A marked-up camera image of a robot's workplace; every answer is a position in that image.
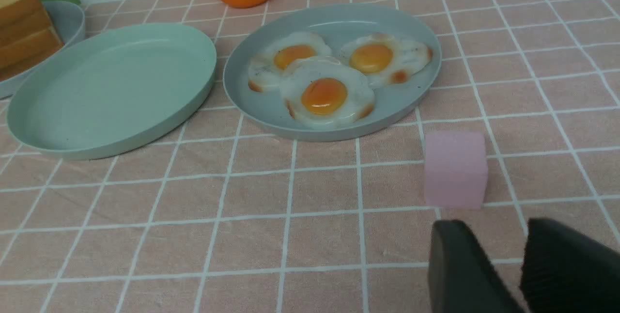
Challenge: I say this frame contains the fried egg right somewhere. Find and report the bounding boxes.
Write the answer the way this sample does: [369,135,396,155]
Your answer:
[337,33,434,89]

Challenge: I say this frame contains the fried egg front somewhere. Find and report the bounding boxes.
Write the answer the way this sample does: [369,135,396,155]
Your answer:
[279,56,375,130]

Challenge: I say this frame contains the pink foam cube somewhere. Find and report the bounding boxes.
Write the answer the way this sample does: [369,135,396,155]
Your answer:
[423,130,489,209]

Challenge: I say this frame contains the light blue bread plate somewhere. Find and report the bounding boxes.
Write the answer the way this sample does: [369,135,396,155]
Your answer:
[0,1,86,99]

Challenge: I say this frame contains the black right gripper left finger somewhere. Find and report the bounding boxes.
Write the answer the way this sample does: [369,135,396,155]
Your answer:
[428,219,524,313]

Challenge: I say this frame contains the pink checkered tablecloth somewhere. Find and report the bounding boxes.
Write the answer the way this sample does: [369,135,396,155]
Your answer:
[0,0,620,313]

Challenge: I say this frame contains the fried egg left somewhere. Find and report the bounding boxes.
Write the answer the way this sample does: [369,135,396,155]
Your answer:
[248,31,332,93]

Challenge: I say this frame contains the grey-blue egg plate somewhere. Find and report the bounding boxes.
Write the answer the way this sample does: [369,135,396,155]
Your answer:
[223,3,443,141]

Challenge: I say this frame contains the toast slice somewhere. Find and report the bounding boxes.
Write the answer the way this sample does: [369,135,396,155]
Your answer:
[0,28,64,81]
[0,8,52,47]
[0,0,44,27]

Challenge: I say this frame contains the mint green plate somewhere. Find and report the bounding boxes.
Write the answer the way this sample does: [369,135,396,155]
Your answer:
[6,23,217,160]

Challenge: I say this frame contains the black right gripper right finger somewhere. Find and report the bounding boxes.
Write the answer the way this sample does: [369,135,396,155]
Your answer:
[519,218,620,313]

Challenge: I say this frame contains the fried egg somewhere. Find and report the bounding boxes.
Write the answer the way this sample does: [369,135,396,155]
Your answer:
[337,33,434,89]
[279,56,375,130]
[248,31,332,93]

